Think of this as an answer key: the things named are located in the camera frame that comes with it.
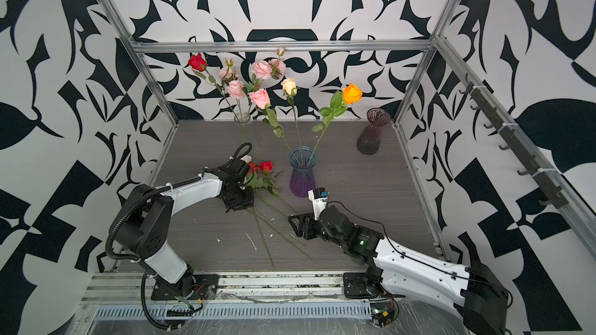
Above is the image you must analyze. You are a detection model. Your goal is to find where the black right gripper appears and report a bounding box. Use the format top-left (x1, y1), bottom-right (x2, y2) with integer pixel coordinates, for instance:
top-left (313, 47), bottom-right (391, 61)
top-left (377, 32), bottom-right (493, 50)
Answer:
top-left (289, 211), bottom-right (349, 251)

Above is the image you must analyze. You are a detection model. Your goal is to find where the clear ribbed glass vase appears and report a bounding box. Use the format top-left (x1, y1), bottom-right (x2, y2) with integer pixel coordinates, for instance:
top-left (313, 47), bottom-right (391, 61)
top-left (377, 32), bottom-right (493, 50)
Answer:
top-left (234, 113), bottom-right (259, 153)

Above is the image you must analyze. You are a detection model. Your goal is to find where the blue purple glass vase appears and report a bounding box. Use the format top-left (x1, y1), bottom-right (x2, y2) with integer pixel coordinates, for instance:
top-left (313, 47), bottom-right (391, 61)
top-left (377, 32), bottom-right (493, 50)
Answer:
top-left (289, 147), bottom-right (318, 198)

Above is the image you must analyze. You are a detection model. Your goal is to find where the light pink artificial rose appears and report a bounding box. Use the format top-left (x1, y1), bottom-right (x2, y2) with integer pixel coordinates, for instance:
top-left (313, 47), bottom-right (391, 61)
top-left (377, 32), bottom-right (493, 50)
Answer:
top-left (248, 89), bottom-right (293, 154)

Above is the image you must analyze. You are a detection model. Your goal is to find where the dark red glass vase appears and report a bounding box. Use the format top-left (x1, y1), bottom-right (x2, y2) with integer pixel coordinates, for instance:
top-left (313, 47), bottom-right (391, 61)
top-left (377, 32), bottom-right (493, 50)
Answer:
top-left (356, 108), bottom-right (391, 155)

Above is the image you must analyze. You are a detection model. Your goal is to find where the pink carnation spray stem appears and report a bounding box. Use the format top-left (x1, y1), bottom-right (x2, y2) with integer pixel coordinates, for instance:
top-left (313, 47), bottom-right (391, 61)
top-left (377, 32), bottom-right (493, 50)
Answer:
top-left (218, 59), bottom-right (251, 123)

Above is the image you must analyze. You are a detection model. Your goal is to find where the peach artificial rose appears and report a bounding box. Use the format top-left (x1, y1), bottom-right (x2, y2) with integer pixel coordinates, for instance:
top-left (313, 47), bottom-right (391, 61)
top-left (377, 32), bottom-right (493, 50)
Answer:
top-left (282, 78), bottom-right (304, 162)

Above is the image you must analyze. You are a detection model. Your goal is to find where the pink peony stem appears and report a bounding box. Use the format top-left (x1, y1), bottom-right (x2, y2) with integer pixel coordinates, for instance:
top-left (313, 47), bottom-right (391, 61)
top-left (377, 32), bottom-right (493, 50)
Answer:
top-left (245, 47), bottom-right (287, 109)

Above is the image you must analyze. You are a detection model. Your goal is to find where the red artificial rose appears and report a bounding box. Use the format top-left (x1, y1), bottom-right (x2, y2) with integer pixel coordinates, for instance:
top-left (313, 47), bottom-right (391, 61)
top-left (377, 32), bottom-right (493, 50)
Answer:
top-left (188, 53), bottom-right (242, 115)
top-left (247, 162), bottom-right (276, 270)
top-left (256, 161), bottom-right (282, 200)

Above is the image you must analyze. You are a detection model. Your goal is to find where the orange artificial rose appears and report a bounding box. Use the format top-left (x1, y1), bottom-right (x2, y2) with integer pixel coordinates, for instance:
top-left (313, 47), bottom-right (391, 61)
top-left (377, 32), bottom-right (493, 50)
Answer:
top-left (307, 84), bottom-right (363, 167)

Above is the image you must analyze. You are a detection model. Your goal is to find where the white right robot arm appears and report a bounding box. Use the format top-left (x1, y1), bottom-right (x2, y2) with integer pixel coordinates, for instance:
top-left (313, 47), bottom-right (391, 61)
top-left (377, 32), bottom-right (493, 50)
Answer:
top-left (288, 206), bottom-right (510, 334)

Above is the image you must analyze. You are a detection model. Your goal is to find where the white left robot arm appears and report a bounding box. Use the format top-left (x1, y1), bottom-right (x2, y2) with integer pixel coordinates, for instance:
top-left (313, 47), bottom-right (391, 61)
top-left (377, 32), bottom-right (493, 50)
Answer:
top-left (105, 142), bottom-right (255, 331)

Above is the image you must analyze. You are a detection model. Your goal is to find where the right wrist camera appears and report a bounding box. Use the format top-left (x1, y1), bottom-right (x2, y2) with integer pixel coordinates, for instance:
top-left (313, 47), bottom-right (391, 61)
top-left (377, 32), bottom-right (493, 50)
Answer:
top-left (308, 188), bottom-right (328, 221)

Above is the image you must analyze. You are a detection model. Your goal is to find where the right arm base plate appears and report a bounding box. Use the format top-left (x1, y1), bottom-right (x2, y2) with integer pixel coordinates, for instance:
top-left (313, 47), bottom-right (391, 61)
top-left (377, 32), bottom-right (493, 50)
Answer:
top-left (342, 267), bottom-right (386, 299)

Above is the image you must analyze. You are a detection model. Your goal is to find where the white cable duct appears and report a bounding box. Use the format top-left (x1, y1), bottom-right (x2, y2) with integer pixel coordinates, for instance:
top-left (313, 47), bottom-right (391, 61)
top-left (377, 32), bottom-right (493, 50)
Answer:
top-left (92, 301), bottom-right (373, 321)

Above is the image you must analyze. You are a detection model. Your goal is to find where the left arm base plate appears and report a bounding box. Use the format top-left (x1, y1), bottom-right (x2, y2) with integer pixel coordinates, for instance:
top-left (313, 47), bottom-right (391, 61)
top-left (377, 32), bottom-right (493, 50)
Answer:
top-left (151, 274), bottom-right (220, 301)

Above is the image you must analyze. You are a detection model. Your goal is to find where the aluminium front rail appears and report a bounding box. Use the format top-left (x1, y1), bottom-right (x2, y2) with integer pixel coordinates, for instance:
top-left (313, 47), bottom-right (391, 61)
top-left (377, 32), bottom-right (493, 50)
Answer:
top-left (78, 268), bottom-right (478, 306)

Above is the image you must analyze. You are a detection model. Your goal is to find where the wall hook rail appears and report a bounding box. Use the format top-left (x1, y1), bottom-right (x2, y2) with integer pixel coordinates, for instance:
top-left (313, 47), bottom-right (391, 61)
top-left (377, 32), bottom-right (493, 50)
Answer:
top-left (461, 76), bottom-right (570, 209)

